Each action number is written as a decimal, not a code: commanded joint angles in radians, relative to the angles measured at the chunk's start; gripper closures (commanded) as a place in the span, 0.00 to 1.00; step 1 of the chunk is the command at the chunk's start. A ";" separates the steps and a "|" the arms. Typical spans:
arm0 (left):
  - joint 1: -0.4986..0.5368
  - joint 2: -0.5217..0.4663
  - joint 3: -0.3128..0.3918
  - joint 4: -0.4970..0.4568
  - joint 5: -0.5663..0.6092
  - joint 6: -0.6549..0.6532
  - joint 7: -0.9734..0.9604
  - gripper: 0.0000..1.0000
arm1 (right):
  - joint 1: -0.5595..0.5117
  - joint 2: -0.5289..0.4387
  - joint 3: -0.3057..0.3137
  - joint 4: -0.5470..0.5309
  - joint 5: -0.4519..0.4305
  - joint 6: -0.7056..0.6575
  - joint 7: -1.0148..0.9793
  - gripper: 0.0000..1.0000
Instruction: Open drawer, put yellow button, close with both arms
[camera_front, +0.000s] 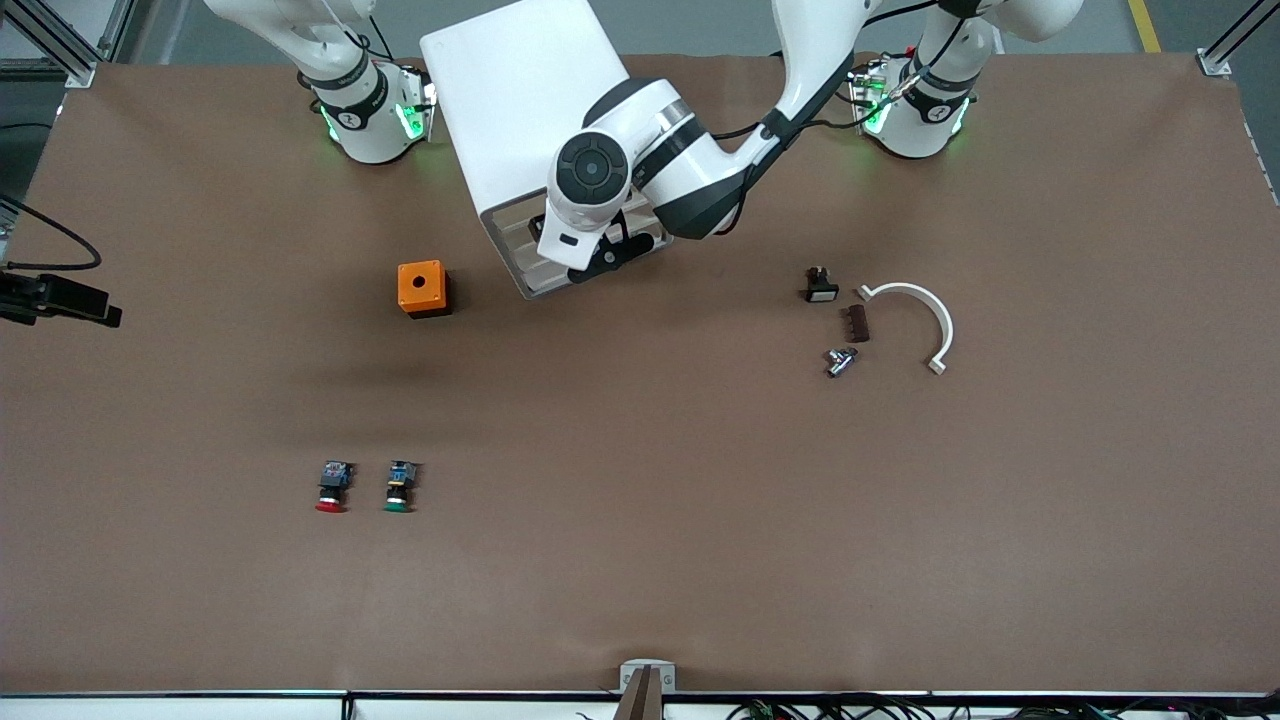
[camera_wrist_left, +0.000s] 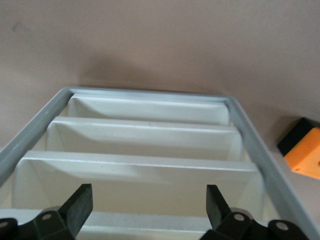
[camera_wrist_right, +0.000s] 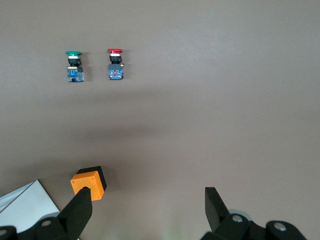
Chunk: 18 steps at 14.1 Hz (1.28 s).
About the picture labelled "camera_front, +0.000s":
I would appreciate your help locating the green push button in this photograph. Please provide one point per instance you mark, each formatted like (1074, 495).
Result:
(400, 485)

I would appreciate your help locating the black white square button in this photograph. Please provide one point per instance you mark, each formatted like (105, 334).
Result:
(822, 288)

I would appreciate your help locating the silver metal connector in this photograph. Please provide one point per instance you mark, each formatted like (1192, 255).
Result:
(841, 361)

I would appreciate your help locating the white curved plastic bracket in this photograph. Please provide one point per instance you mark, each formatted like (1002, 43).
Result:
(945, 320)

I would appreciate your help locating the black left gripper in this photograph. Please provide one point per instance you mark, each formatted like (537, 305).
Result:
(535, 226)

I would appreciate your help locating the red push button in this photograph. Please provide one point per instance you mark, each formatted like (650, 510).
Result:
(333, 485)

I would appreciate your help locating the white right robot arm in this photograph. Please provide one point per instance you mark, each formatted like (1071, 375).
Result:
(365, 120)

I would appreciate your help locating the white plastic drawer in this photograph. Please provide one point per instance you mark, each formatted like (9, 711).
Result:
(540, 280)
(525, 260)

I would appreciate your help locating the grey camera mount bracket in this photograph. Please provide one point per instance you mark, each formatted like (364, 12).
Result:
(630, 668)

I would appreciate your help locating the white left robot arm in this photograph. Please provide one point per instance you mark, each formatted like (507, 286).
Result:
(690, 170)

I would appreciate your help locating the orange button enclosure box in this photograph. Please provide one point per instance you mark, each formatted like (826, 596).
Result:
(420, 288)

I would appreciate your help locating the aluminium frame profile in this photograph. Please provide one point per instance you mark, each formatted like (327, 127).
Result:
(1213, 62)
(80, 75)

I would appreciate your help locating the brown terminal block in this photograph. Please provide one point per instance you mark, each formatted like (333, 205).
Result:
(856, 324)

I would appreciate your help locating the brown camera pole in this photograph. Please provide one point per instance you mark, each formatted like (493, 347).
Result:
(640, 702)

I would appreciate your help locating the white drawer cabinet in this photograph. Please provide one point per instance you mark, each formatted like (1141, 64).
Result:
(500, 90)

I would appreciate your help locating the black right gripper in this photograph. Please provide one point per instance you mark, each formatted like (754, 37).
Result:
(22, 297)

